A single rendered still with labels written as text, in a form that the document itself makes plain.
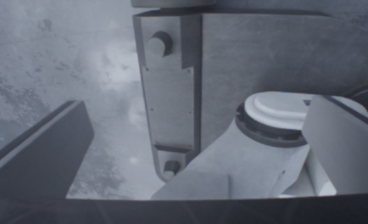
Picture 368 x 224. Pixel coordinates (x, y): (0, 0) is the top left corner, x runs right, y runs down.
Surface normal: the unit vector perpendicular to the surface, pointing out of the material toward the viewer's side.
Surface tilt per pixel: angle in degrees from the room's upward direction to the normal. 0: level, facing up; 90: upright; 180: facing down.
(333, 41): 0
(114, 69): 0
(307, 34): 0
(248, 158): 90
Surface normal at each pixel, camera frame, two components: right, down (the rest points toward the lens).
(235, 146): -0.04, -0.85
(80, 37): -0.22, 0.52
